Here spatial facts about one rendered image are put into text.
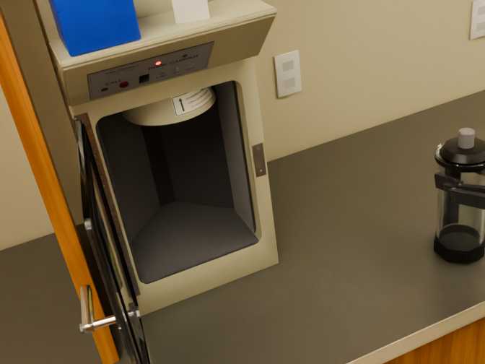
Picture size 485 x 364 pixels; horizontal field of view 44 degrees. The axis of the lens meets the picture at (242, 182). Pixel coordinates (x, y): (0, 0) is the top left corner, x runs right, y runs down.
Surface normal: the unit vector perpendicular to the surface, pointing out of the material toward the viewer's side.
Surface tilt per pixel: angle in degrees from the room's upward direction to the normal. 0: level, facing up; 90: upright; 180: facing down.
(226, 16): 0
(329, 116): 90
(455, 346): 90
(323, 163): 0
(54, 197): 90
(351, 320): 0
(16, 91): 90
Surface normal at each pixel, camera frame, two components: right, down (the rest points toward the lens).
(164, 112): 0.00, 0.14
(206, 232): -0.13, -0.84
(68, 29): 0.39, 0.44
